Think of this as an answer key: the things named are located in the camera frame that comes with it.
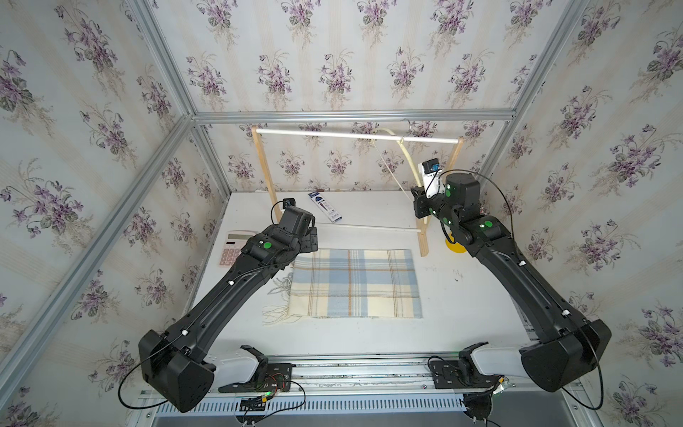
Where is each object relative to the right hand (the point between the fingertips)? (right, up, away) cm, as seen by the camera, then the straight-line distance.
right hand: (418, 187), depth 74 cm
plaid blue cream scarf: (-20, -32, +16) cm, 41 cm away
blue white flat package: (-32, -1, +42) cm, 53 cm away
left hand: (-33, -15, +3) cm, 36 cm away
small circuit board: (-45, -60, -3) cm, 75 cm away
